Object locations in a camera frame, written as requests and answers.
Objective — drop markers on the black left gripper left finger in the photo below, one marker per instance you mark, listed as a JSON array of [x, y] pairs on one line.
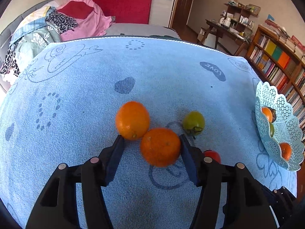
[[56, 206]]

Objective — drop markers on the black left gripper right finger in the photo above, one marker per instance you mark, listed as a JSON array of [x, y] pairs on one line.
[[246, 204]]

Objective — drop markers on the red cherry tomato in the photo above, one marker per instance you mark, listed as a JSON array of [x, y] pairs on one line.
[[212, 154]]

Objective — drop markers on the orange tangerine front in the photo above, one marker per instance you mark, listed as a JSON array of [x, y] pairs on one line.
[[286, 150]]

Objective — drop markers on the orange tangerine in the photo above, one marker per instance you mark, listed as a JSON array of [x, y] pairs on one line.
[[160, 147], [286, 150]]

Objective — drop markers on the large green tomato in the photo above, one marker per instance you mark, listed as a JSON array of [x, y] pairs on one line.
[[271, 129]]

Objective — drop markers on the oval orange kumquat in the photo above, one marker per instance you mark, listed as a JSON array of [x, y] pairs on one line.
[[268, 113]]

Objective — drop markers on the oval orange citrus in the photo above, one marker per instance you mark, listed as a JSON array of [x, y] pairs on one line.
[[132, 120]]

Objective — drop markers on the dark wrinkled passion fruit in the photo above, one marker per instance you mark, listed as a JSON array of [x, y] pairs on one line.
[[274, 116]]

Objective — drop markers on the light green lattice basket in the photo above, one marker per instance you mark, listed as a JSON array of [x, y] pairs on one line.
[[286, 127]]

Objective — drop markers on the green tomato with stem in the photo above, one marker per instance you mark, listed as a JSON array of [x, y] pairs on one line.
[[193, 123]]

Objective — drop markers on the blue patterned towel cloth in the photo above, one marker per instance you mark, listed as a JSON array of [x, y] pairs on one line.
[[62, 108]]

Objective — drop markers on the wooden bookshelf with books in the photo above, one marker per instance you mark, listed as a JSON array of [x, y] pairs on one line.
[[279, 59]]

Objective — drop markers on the floral light blue quilt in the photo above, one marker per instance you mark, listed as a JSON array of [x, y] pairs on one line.
[[27, 42]]

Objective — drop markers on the wooden desk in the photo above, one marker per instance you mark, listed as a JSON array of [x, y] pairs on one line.
[[219, 31]]

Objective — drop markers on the black white patterned garment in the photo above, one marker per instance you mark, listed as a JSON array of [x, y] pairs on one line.
[[62, 22]]

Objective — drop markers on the pink blanket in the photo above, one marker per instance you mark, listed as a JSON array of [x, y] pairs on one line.
[[95, 24]]

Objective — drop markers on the small wooden desk shelf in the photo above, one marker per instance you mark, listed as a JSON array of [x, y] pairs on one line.
[[241, 15]]

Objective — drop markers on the grey bed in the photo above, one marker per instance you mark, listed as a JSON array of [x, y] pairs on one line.
[[129, 29]]

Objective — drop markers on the red pillow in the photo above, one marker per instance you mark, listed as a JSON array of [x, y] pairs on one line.
[[77, 10]]

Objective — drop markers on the dark wooden door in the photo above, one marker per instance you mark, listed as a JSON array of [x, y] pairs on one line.
[[180, 14]]

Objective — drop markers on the white wardrobe panel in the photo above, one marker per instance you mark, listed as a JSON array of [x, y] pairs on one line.
[[161, 12]]

